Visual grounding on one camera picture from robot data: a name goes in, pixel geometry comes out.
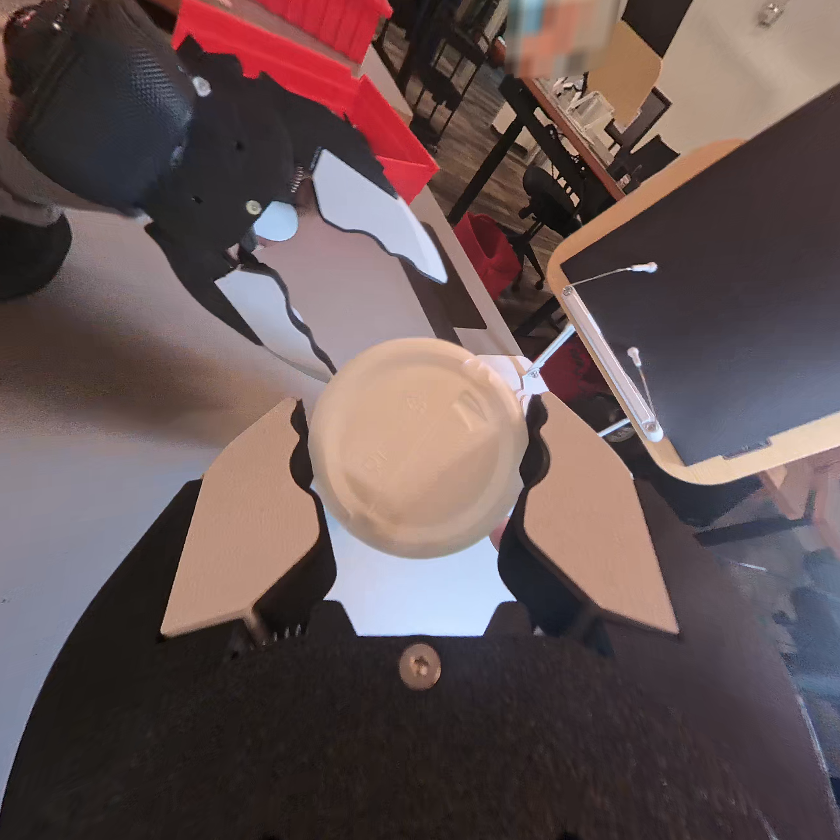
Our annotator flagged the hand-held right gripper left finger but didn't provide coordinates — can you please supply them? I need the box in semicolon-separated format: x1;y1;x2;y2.
159;397;337;639

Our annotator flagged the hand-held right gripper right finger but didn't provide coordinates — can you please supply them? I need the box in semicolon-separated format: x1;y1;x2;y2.
497;392;680;636

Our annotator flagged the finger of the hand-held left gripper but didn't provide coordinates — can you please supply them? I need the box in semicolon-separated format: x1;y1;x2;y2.
308;147;450;285
214;262;338;384

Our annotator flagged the white bottle with black cap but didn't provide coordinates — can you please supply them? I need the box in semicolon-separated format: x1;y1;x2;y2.
308;336;529;560

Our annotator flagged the red open-front bin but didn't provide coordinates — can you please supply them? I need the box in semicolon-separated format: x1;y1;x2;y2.
236;56;439;204

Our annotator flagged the dark red storage bin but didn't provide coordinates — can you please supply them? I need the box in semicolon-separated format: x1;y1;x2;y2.
453;212;527;294

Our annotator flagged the red bag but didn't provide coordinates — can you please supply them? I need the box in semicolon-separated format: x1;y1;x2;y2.
535;338;614;427

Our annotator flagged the red bin with white label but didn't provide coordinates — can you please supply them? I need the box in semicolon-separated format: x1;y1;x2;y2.
172;0;395;64

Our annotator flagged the black office chair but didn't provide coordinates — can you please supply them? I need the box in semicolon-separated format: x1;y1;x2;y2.
517;164;586;291

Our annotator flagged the wooden top office desk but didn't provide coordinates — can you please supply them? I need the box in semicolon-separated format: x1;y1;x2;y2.
497;74;626;225

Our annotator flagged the black board with wooden rim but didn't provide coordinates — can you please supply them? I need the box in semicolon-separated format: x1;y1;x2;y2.
546;82;840;487

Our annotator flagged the beige board panel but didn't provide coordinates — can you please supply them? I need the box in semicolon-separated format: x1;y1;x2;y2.
586;29;665;127

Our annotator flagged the black flag panel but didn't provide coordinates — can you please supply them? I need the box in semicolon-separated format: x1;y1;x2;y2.
620;0;694;58

